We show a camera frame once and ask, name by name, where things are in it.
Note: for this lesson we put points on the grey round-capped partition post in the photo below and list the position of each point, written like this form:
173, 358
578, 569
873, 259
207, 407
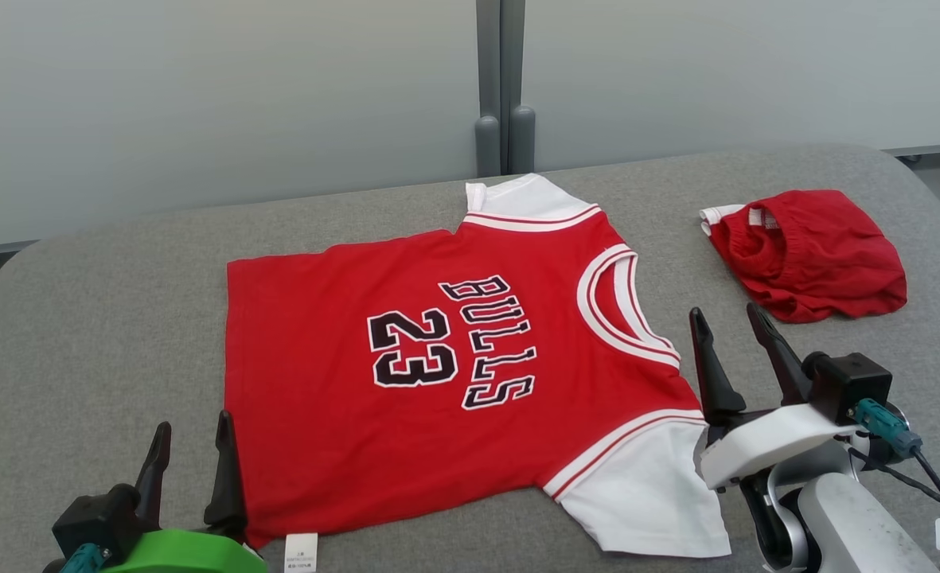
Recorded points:
520, 95
487, 95

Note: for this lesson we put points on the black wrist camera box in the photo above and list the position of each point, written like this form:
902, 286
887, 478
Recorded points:
852, 386
95, 517

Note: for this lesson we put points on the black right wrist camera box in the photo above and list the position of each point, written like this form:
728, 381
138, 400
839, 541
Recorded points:
852, 386

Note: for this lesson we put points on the red shorts white stripe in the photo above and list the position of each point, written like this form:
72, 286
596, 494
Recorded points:
820, 255

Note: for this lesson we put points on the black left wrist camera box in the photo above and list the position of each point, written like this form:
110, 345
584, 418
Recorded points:
95, 517

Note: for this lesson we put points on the red Bulls 23 jersey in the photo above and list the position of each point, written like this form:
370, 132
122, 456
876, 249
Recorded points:
318, 438

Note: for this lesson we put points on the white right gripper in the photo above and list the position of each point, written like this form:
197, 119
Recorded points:
772, 442

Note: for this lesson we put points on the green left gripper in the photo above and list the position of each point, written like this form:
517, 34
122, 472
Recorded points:
191, 553

